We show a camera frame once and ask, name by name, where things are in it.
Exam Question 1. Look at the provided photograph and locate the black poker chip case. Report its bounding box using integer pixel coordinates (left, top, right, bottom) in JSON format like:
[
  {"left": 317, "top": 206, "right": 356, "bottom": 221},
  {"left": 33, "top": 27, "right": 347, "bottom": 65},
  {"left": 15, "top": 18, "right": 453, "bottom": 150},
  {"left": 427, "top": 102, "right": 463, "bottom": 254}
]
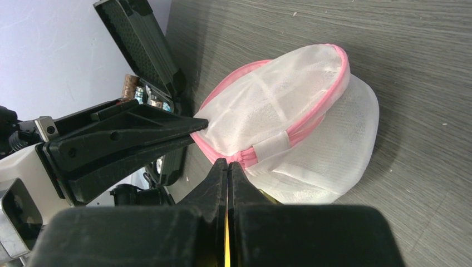
[{"left": 92, "top": 0, "right": 189, "bottom": 187}]

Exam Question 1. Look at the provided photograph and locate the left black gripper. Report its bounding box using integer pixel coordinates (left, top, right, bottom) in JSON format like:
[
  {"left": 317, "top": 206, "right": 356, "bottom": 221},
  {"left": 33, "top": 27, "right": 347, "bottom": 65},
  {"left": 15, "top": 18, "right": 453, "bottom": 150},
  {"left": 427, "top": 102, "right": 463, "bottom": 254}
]
[{"left": 0, "top": 98, "right": 210, "bottom": 207}]

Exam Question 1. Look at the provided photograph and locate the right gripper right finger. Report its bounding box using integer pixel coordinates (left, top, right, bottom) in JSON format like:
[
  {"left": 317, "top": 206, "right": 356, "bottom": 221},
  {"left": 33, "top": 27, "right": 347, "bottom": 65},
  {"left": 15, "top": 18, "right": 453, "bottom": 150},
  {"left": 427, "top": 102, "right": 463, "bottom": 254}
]
[{"left": 228, "top": 162, "right": 272, "bottom": 266}]

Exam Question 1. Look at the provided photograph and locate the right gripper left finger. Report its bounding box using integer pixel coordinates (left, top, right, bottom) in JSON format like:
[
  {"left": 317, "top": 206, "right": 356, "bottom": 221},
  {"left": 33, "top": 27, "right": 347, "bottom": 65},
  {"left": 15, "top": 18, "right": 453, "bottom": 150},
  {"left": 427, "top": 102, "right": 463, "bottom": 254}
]
[{"left": 177, "top": 159, "right": 228, "bottom": 266}]

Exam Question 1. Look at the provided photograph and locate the white pink-zipper laundry bag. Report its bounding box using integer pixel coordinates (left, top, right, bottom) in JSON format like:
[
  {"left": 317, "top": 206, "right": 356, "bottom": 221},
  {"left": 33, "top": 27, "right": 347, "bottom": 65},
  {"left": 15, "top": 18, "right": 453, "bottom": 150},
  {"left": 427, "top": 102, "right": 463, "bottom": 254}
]
[{"left": 191, "top": 44, "right": 380, "bottom": 205}]

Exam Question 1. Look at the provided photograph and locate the brown poker chip stack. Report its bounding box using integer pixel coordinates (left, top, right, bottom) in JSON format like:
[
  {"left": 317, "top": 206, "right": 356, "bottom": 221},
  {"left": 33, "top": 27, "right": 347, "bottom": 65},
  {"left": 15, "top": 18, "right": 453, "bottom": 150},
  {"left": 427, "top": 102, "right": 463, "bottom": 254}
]
[{"left": 122, "top": 74, "right": 140, "bottom": 100}]

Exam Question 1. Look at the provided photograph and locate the yellow bra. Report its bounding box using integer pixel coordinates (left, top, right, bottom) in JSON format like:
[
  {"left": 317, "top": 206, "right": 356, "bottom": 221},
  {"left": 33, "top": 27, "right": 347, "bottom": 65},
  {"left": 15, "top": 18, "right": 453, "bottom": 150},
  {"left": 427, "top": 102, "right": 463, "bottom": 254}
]
[{"left": 224, "top": 189, "right": 280, "bottom": 267}]

